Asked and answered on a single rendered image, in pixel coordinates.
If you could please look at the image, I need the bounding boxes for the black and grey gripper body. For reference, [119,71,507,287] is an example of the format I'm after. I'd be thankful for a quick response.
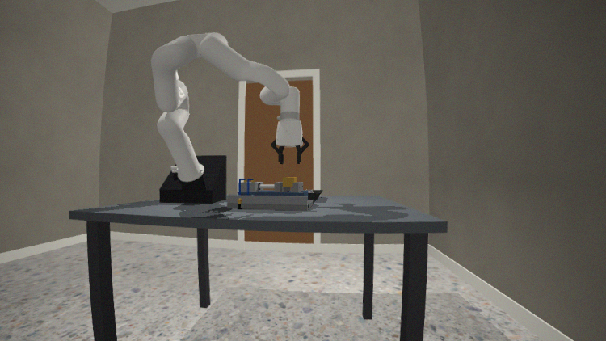
[276,119,303,147]

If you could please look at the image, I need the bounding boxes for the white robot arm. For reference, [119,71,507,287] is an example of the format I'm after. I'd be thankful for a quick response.
[151,32,300,182]

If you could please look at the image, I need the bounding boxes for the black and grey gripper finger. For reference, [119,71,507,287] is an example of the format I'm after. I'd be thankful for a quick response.
[296,137,309,164]
[271,140,284,164]

